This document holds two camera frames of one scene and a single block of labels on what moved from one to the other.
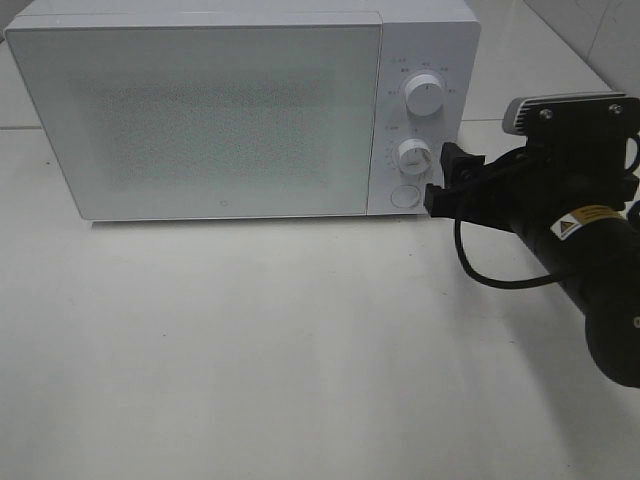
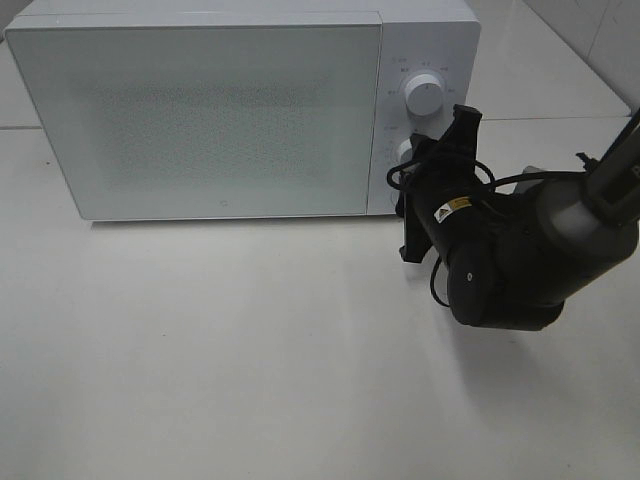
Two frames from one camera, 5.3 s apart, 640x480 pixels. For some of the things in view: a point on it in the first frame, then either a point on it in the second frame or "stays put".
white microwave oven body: (208, 109) stays put
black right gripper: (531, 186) → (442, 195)
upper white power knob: (424, 95) stays put
